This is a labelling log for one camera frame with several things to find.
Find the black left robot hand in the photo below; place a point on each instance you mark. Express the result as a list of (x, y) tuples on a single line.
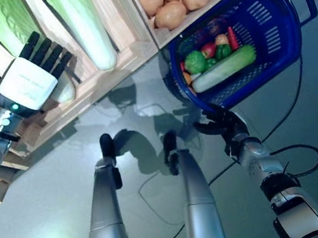
[(25, 85)]

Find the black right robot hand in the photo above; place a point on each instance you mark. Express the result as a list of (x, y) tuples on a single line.
[(234, 125)]

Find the green white napa cabbage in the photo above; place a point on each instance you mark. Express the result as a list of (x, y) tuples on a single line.
[(85, 30), (224, 67), (3, 23)]

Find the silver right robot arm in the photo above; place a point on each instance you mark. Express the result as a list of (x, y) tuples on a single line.
[(301, 208)]

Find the blue plastic shopping basket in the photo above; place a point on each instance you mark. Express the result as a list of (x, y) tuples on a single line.
[(285, 16)]

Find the small orange fruit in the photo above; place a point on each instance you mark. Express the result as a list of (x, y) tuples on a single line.
[(187, 77)]

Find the wooden cabbage crate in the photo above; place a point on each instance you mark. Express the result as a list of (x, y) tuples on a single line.
[(95, 90)]

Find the big green bell pepper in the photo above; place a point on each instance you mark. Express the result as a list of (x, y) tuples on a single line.
[(195, 61)]

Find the small green bell pepper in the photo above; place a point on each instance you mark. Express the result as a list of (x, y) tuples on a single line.
[(223, 51)]

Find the small red tomato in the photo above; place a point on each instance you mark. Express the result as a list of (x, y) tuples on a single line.
[(183, 67)]

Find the red apple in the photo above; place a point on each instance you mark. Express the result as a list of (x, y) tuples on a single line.
[(209, 50)]

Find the red plastic carrot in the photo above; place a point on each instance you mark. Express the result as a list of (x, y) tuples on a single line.
[(233, 38)]

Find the pale yellow onion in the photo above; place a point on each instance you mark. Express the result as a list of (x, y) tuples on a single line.
[(221, 39)]

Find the wooden potato crate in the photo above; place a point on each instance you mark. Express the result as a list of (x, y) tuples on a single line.
[(166, 36)]

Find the silver left robot leg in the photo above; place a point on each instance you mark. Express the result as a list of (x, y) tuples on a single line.
[(107, 226)]

